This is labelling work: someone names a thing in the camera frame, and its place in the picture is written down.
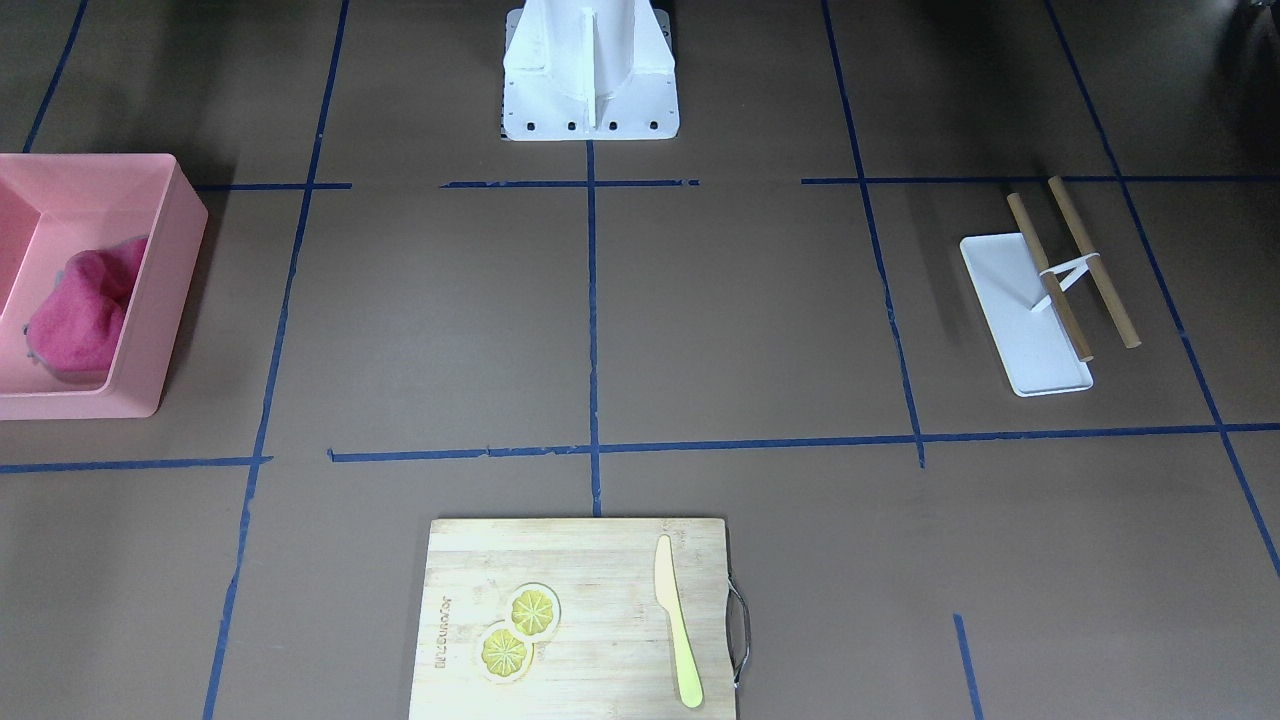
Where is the white rack wire stand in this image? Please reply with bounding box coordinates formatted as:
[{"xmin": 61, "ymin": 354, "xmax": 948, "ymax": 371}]
[{"xmin": 1030, "ymin": 252, "xmax": 1100, "ymax": 313}]

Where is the white pillar mount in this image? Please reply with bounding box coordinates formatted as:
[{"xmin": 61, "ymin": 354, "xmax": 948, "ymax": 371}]
[{"xmin": 500, "ymin": 1, "xmax": 681, "ymax": 142}]

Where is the yellow plastic knife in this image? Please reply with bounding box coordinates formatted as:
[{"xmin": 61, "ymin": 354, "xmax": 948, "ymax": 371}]
[{"xmin": 653, "ymin": 536, "xmax": 704, "ymax": 708}]

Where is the pink cloth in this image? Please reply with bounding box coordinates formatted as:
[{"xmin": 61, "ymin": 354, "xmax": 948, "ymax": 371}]
[{"xmin": 26, "ymin": 236, "xmax": 148, "ymax": 375}]

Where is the wooden rack rod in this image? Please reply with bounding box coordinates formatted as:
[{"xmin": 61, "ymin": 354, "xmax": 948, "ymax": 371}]
[
  {"xmin": 1006, "ymin": 192, "xmax": 1094, "ymax": 363},
  {"xmin": 1048, "ymin": 176, "xmax": 1142, "ymax": 348}
]

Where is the pink plastic bin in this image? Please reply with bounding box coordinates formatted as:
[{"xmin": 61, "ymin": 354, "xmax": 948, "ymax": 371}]
[{"xmin": 1, "ymin": 152, "xmax": 209, "ymax": 421}]

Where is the bamboo cutting board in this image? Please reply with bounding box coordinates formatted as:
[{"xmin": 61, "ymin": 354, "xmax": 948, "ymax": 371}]
[{"xmin": 408, "ymin": 518, "xmax": 740, "ymax": 719}]

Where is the lemon slice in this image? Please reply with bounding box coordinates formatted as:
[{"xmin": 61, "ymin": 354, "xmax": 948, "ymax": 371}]
[
  {"xmin": 506, "ymin": 582, "xmax": 563, "ymax": 644},
  {"xmin": 476, "ymin": 623, "xmax": 536, "ymax": 684}
]

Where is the white rack tray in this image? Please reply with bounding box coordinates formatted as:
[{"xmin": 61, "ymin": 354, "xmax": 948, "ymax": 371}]
[{"xmin": 959, "ymin": 233, "xmax": 1094, "ymax": 397}]

